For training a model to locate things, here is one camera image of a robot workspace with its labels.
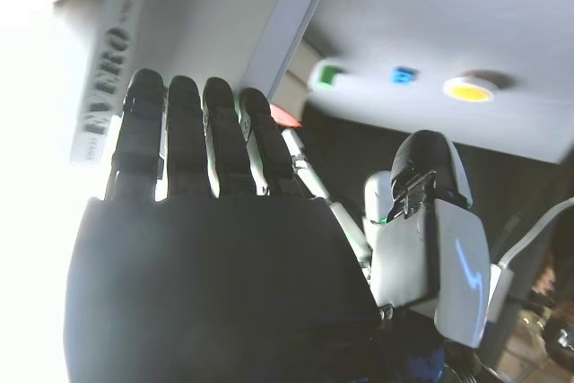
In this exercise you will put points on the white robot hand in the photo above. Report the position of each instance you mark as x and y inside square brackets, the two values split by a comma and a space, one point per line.
[202, 289]

